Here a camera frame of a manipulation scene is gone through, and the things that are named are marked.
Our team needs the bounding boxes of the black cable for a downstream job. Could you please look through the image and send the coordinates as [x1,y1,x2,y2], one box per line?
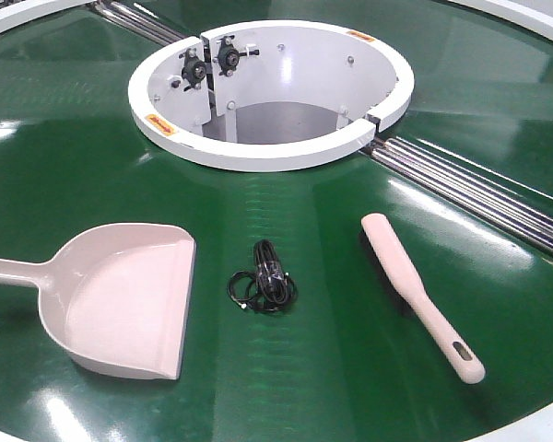
[227,238,300,315]

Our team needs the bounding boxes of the pink hand brush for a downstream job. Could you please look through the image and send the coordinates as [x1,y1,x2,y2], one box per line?
[360,213,486,384]

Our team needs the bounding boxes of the pink plastic dustpan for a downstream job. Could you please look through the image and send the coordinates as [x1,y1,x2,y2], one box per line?
[0,223,196,380]

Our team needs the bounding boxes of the orange warning sticker front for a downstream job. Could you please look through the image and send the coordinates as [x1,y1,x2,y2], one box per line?
[145,113,177,137]

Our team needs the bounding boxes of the orange warning sticker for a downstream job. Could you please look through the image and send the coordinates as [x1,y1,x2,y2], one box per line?
[145,113,177,137]
[347,29,375,43]

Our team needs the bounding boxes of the orange warning sticker back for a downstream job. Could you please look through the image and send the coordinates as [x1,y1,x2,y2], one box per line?
[347,29,375,43]

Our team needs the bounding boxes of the chrome rollers far left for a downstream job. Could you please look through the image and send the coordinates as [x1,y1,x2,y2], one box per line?
[88,1,186,46]

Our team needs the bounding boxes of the chrome rollers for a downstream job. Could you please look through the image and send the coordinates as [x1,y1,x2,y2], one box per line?
[360,137,553,257]
[88,1,186,46]

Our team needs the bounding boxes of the chrome rollers near right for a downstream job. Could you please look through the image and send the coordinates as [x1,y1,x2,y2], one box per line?
[360,137,553,257]

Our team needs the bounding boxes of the white outer rim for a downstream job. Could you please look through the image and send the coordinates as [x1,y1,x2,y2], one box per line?
[0,0,553,42]

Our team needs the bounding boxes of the white central ring housing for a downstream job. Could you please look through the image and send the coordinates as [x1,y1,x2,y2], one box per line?
[128,20,415,172]

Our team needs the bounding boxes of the right black bearing mount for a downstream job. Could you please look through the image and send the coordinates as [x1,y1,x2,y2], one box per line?
[212,35,260,76]

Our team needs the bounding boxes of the black bearing mount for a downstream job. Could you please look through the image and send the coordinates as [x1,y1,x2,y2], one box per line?
[212,35,260,76]
[181,48,206,91]

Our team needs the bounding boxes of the left black bearing mount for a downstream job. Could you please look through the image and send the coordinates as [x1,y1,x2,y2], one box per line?
[181,48,206,91]

